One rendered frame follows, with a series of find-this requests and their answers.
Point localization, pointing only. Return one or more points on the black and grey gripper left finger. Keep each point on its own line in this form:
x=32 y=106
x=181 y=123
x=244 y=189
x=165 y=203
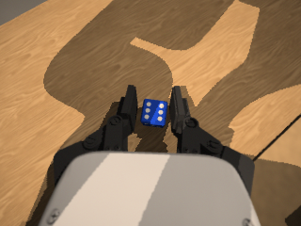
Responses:
x=114 y=135

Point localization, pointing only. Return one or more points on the blue die with white pips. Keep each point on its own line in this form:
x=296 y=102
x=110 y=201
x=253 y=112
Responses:
x=154 y=113

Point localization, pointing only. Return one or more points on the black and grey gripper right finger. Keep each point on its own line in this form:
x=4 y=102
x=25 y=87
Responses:
x=193 y=139

